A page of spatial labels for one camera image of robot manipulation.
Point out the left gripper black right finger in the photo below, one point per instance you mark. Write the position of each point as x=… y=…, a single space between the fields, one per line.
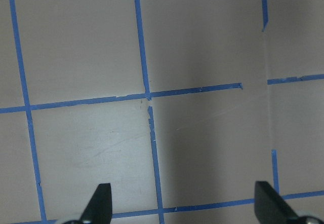
x=270 y=207

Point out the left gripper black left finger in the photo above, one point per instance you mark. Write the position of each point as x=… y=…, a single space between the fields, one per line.
x=99 y=208

